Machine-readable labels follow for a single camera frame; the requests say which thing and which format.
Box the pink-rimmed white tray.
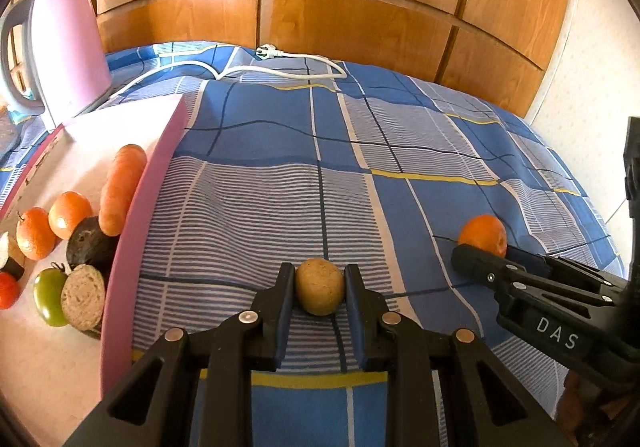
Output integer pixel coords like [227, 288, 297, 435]
[1, 94, 189, 446]

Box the pink electric kettle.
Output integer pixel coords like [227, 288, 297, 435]
[1, 0, 112, 132]

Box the red cherry tomato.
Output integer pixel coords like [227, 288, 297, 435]
[0, 271, 21, 311]

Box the blue plaid tablecloth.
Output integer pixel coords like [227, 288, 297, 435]
[0, 40, 626, 447]

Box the orange tangerine with stem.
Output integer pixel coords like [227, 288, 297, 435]
[15, 207, 56, 261]

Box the small eggplant piece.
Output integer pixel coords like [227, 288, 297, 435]
[0, 231, 26, 280]

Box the large cut eggplant half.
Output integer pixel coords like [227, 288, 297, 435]
[61, 264, 106, 339]

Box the silver tissue box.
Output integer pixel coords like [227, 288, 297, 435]
[0, 106, 20, 160]

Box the small orange tangerine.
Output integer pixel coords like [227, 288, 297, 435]
[48, 192, 93, 240]

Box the white power cord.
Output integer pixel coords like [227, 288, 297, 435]
[96, 43, 350, 108]

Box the small tan potato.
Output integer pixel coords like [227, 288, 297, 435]
[295, 259, 345, 317]

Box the dark avocado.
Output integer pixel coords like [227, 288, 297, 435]
[66, 216, 119, 281]

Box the long orange carrot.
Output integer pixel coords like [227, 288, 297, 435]
[98, 144, 148, 237]

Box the green tomato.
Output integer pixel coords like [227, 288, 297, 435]
[32, 263, 68, 327]

